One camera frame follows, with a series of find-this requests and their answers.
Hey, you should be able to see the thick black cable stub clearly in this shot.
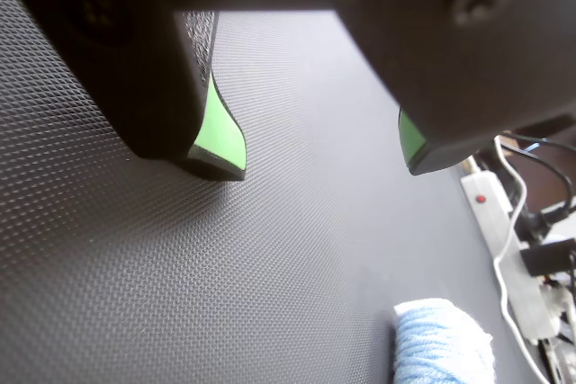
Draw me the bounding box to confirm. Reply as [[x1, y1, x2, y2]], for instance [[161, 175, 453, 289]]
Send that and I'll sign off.
[[524, 203, 576, 235]]

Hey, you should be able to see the thin black cable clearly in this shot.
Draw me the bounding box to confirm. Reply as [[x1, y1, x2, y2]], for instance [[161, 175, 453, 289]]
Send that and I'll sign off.
[[503, 131, 576, 214]]

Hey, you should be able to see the light blue yarn block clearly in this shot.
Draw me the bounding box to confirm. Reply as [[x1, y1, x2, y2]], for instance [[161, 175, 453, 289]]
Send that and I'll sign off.
[[389, 297, 499, 384]]

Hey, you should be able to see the black plug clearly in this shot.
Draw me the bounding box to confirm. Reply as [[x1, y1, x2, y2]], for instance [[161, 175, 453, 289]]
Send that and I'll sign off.
[[519, 238, 576, 278]]

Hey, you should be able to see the white cable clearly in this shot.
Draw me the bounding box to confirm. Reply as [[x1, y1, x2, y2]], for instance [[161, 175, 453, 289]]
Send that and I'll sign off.
[[492, 135, 550, 384]]

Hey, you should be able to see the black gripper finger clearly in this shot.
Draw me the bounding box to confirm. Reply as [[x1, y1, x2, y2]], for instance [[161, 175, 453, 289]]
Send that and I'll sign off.
[[0, 0, 248, 182], [321, 0, 576, 177]]

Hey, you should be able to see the black textured mat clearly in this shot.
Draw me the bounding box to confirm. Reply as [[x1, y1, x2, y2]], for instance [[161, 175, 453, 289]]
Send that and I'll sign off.
[[0, 0, 545, 384]]

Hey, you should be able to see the white power strip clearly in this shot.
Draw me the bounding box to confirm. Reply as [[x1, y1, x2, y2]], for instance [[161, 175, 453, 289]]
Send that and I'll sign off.
[[459, 170, 563, 344]]

